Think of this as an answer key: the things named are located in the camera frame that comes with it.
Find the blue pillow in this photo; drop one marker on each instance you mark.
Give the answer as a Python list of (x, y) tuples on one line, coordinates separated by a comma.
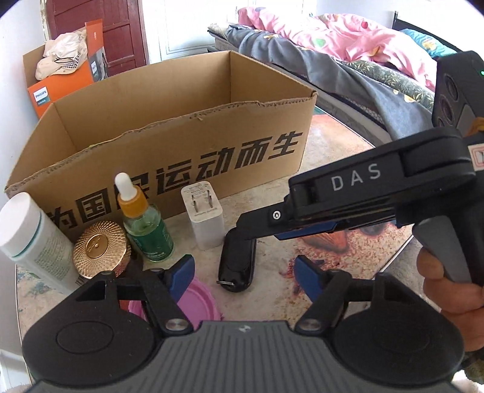
[(427, 41)]

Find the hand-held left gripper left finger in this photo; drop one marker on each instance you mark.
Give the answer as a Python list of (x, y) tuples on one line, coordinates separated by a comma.
[(182, 273)]

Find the green dropper bottle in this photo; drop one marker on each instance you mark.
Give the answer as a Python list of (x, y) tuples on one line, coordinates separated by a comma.
[(145, 223)]

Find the dark red wooden door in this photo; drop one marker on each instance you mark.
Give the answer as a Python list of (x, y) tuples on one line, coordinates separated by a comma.
[(121, 22)]

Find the gold ribbed jar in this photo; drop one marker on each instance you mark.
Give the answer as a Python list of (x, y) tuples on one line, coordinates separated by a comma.
[(99, 245)]

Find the white plug charger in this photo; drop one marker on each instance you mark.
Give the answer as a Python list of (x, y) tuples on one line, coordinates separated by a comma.
[(204, 219)]

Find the green floral quilt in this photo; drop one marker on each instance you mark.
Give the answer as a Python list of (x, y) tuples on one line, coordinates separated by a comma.
[(393, 81)]

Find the black car key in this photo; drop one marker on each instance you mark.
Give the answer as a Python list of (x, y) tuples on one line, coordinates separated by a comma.
[(236, 264)]

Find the beige cloth bag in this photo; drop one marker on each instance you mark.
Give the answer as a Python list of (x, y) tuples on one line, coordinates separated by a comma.
[(62, 51)]

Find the large brown cardboard box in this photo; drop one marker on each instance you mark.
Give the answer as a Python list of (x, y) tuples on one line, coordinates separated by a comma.
[(181, 151)]

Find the pink printed blanket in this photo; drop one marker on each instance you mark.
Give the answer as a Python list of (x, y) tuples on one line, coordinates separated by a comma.
[(340, 34)]

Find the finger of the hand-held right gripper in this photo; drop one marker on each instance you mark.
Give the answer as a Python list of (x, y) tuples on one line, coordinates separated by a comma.
[(264, 223)]

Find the white squeeze tube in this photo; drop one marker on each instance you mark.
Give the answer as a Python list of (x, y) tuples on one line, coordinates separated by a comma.
[(30, 234)]

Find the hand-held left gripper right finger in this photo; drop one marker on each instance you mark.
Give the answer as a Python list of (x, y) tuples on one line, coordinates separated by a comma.
[(307, 276)]

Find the white door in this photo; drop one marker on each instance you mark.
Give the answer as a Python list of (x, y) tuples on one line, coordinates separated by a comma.
[(189, 30)]

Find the orange appliance box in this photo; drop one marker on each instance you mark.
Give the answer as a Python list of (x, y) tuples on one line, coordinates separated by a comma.
[(72, 81)]

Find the pink round lid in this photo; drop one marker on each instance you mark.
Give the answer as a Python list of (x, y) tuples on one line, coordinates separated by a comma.
[(198, 302)]

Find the person's right hand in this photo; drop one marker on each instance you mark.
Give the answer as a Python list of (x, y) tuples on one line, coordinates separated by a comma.
[(450, 294)]

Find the bed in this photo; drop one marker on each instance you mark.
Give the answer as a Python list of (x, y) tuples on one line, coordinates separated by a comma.
[(340, 102)]

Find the grey blanket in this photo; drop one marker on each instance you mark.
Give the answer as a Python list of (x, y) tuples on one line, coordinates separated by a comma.
[(302, 64)]

